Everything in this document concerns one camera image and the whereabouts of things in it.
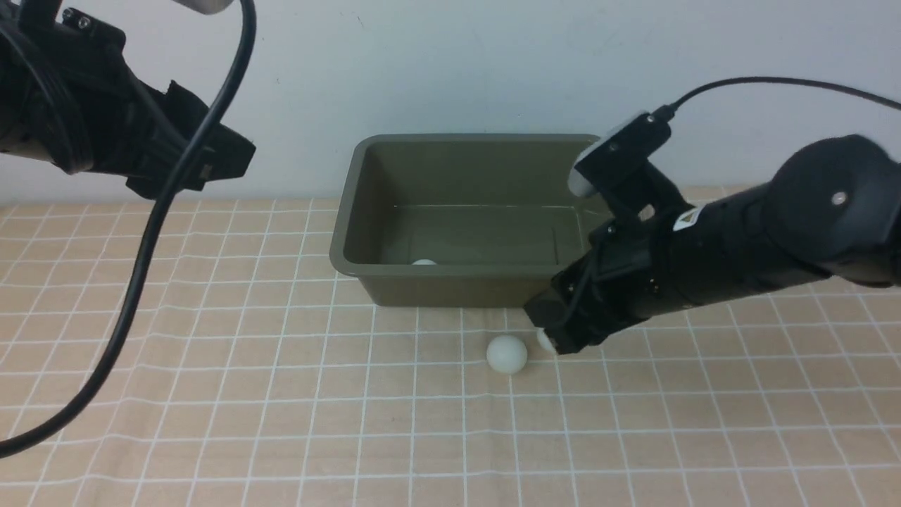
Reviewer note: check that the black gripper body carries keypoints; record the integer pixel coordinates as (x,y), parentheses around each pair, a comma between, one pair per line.
(627,277)
(69,99)

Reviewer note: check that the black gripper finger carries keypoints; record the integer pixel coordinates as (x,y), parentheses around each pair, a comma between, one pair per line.
(226,155)
(573,338)
(184,113)
(545,310)

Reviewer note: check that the olive green plastic bin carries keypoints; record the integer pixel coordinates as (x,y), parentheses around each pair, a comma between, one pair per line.
(493,210)

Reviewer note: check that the beige grid tablecloth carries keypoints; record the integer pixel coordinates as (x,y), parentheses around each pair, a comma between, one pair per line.
(257,376)

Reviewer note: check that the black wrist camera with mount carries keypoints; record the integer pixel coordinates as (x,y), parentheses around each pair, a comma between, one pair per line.
(617,167)
(206,7)

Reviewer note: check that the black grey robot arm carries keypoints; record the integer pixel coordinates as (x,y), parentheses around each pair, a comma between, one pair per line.
(831,210)

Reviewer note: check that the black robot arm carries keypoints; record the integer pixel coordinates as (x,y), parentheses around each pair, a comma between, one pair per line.
(69,99)

